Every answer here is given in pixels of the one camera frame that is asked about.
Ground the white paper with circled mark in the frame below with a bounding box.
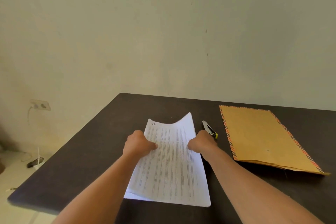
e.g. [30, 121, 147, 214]
[124, 112, 212, 208]

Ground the person's right hand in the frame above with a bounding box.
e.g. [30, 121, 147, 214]
[187, 129, 219, 155]

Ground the person's left hand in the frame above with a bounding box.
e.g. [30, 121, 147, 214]
[122, 129, 159, 161]

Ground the person's right forearm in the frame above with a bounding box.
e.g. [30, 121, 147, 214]
[201, 145, 326, 224]

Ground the white wall socket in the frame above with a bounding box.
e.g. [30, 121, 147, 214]
[29, 99, 51, 111]

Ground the person's left forearm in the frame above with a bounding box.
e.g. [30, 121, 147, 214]
[51, 153, 144, 224]

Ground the brown envelope with striped border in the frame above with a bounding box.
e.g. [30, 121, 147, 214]
[218, 105, 331, 176]

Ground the grey stapler with yellow ends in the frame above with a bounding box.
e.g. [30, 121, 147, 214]
[202, 120, 219, 139]

